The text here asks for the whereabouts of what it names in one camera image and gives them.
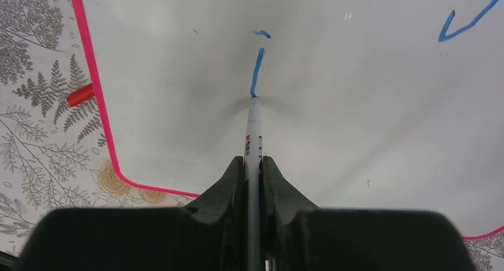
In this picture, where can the floral patterned table mat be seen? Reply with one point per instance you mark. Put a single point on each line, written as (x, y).
(52, 155)

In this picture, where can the pink framed whiteboard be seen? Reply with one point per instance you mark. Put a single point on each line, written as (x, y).
(382, 104)

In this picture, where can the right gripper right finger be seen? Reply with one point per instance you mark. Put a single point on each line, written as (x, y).
(302, 236)

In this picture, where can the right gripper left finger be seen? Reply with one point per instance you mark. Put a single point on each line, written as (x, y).
(205, 234)

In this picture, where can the red capped marker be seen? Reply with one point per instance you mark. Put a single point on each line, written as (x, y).
(81, 95)

